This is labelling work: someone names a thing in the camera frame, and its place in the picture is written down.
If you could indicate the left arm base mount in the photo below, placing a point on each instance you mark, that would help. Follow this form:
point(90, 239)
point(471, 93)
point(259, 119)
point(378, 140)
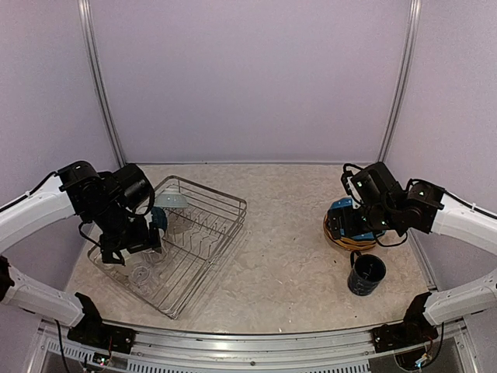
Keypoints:
point(104, 337)

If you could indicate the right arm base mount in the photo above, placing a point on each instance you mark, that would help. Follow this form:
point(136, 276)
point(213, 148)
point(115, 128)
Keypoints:
point(401, 335)

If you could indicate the white cup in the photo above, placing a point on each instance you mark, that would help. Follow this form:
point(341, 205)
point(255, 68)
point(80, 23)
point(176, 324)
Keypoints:
point(130, 260)

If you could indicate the clear glass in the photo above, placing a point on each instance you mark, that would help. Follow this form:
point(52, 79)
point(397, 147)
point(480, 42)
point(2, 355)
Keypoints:
point(142, 277)
point(154, 257)

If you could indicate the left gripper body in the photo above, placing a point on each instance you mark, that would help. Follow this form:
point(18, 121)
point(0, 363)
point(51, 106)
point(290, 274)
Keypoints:
point(127, 236)

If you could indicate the dark teal striped bowl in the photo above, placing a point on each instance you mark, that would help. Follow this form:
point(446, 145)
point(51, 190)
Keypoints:
point(159, 218)

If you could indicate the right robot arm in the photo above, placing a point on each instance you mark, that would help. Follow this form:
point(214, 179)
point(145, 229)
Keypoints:
point(376, 203)

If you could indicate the aluminium post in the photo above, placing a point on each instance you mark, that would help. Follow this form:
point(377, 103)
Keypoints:
point(89, 36)
point(408, 51)

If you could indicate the blue dotted plate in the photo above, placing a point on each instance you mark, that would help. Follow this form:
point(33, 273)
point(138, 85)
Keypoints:
point(347, 201)

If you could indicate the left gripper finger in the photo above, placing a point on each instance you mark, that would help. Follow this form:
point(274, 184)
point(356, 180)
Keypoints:
point(155, 240)
point(114, 257)

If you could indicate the left aluminium post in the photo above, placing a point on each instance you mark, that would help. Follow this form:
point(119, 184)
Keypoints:
point(89, 36)

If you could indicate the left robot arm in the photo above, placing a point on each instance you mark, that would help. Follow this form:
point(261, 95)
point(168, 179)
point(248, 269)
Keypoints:
point(119, 203)

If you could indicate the aluminium front rail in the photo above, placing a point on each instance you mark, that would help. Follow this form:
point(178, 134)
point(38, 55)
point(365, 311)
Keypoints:
point(167, 350)

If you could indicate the right aluminium post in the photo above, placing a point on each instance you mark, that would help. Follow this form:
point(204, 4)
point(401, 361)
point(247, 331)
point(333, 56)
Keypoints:
point(408, 51)

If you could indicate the wire dish rack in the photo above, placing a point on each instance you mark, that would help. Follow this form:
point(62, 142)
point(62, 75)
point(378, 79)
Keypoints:
point(197, 238)

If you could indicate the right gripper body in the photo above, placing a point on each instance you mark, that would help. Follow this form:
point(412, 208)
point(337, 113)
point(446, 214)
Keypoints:
point(352, 227)

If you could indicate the yellow dotted plate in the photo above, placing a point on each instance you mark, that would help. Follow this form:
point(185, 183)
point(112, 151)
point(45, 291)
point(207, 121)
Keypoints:
point(341, 242)
point(350, 244)

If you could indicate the light striped bowl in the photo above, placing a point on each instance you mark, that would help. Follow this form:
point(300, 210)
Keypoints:
point(171, 197)

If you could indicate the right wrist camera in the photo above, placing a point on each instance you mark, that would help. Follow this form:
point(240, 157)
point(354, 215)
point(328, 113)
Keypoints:
point(352, 189)

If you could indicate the dark blue mug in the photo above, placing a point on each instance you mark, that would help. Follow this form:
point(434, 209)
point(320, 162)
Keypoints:
point(367, 272)

